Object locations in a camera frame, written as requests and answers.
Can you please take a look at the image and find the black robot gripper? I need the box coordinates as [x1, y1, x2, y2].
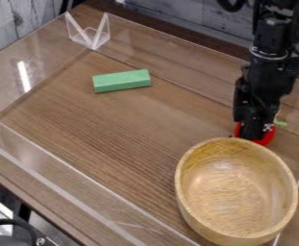
[233, 47, 299, 140]

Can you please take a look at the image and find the red plush strawberry toy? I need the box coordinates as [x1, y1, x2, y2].
[234, 119, 288, 146]

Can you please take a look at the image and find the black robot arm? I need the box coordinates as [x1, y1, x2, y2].
[233, 0, 299, 145]

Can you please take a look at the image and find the light wooden bowl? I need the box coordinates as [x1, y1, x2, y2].
[176, 137, 298, 246]

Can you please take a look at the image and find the green rectangular block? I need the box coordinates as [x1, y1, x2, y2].
[93, 69, 150, 93]

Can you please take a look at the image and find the clear acrylic table enclosure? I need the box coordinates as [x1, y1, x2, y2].
[0, 11, 299, 246]

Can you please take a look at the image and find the black cable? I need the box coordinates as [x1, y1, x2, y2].
[0, 218, 39, 246]

